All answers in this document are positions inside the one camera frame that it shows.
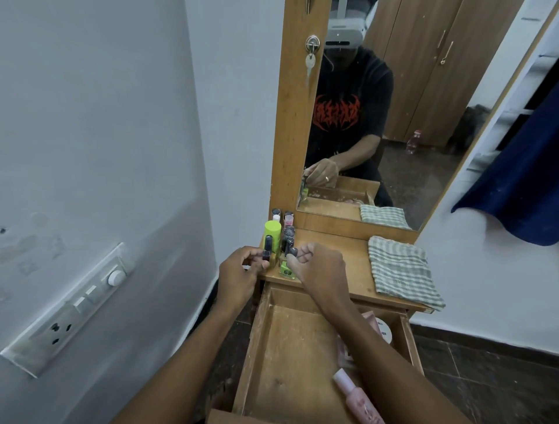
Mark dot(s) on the person's left hand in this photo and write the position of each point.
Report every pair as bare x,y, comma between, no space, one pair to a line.
235,279

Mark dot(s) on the person's right hand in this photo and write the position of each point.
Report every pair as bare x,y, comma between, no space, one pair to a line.
321,271

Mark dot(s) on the person's left thumb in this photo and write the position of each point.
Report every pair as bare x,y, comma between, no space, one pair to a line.
256,256

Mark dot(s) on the person's right thumb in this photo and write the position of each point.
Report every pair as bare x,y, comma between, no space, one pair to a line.
293,263

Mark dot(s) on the green nail polish bottle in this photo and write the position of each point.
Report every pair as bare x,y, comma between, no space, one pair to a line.
286,269

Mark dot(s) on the yellow nail polish bottle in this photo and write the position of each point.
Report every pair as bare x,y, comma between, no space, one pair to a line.
268,250

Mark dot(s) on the person's left forearm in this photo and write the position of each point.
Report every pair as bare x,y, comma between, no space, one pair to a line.
181,371

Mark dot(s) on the person's right forearm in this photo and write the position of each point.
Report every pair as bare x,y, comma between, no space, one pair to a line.
384,371

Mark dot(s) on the dark nail polish bottle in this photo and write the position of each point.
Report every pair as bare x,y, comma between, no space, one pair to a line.
288,238

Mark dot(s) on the lime green spray can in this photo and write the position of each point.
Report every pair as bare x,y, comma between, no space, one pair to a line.
273,231

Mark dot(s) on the pink small bottle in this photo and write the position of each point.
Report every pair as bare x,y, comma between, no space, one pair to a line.
288,218

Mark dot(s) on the grey capped small bottle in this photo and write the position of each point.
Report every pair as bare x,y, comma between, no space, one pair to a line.
276,214

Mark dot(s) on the wooden dressing table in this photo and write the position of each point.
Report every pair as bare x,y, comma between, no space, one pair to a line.
349,262

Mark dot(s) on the wooden drawer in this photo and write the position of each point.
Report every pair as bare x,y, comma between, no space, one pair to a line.
292,349

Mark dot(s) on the green striped cloth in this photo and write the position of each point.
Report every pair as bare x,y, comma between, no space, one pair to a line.
401,271

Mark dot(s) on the white round jar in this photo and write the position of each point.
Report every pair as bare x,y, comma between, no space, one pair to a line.
386,333

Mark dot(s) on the pink lotion bottle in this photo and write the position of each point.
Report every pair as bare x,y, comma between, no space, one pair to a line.
360,399

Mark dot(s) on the silver key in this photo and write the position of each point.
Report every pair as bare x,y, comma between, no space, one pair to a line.
310,63

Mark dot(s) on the round metal lock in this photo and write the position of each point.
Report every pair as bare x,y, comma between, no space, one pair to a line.
312,43

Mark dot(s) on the dark blue cloth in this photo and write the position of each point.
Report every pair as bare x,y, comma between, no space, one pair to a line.
519,183

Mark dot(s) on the white rack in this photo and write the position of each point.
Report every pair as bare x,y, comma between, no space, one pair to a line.
506,118

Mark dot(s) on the white wall switchboard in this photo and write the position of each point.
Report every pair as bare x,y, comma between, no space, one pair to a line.
72,305

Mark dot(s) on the wall mirror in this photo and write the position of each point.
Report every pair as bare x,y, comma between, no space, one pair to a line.
415,109

